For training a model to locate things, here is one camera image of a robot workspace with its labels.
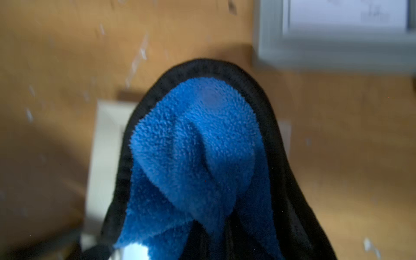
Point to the blue microfiber cloth black trim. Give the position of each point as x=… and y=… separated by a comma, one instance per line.
x=300, y=234

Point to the cream white picture frame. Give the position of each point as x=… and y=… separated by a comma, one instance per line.
x=107, y=162

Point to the light blue picture frame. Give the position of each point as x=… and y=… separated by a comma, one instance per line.
x=366, y=36

